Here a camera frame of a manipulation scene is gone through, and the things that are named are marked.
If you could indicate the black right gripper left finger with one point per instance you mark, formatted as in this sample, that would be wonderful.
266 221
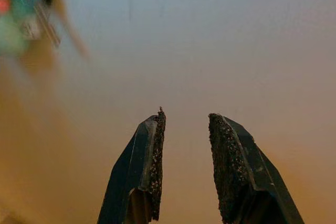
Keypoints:
136 169

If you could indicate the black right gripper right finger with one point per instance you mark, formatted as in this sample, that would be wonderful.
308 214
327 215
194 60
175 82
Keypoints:
236 171

